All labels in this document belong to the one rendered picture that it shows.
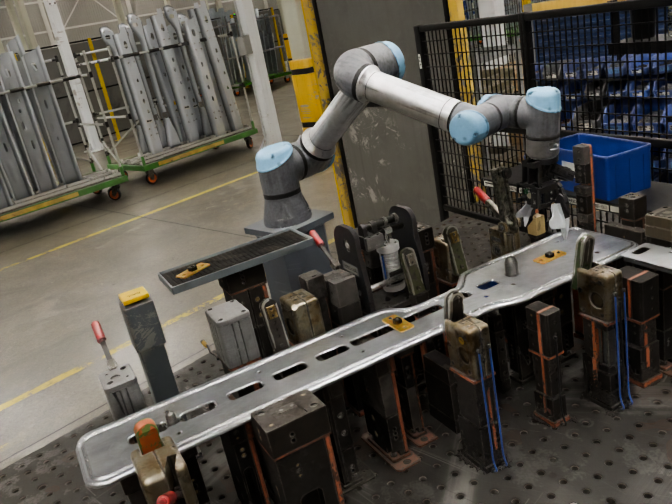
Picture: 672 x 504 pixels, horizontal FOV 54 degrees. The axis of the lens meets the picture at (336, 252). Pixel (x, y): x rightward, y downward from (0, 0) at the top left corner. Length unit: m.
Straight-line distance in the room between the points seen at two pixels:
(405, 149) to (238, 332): 3.03
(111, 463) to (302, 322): 0.51
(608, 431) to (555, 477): 0.21
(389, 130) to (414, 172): 0.32
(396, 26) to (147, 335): 2.97
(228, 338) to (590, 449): 0.82
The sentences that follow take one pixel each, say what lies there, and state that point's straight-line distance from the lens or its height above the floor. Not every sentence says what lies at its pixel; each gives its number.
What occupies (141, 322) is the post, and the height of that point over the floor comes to 1.10.
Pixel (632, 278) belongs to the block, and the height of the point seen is 0.98.
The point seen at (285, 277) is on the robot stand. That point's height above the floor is 0.95.
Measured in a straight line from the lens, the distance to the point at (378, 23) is 4.28.
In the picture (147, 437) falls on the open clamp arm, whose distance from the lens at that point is 1.19.
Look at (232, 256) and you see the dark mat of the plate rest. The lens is 1.67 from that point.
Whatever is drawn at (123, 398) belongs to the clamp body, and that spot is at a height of 1.03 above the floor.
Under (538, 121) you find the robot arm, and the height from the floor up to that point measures 1.36.
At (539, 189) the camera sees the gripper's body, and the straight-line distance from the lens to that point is 1.61.
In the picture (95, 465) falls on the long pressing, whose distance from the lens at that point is 1.34.
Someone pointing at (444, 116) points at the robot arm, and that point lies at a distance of 1.55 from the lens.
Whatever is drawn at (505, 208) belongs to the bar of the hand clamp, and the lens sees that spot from 1.83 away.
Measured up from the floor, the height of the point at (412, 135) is 0.84.
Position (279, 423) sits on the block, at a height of 1.03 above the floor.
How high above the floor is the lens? 1.69
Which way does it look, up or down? 20 degrees down
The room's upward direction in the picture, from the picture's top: 11 degrees counter-clockwise
